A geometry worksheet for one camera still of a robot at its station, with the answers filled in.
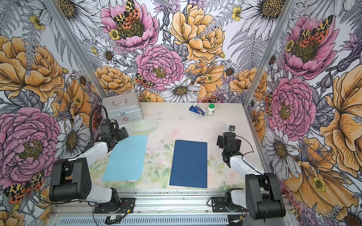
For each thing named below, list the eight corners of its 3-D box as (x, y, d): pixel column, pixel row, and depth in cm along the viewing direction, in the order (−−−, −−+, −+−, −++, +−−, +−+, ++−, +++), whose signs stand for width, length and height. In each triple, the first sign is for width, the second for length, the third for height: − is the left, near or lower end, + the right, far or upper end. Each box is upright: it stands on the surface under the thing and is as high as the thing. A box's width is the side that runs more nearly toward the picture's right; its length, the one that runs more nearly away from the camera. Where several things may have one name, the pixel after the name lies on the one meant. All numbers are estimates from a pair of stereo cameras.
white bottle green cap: (207, 117, 117) (209, 108, 109) (206, 112, 120) (208, 103, 112) (213, 117, 117) (215, 108, 109) (212, 112, 120) (214, 103, 112)
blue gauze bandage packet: (189, 109, 119) (189, 108, 118) (194, 103, 124) (194, 102, 122) (203, 116, 115) (203, 114, 113) (208, 110, 119) (208, 108, 118)
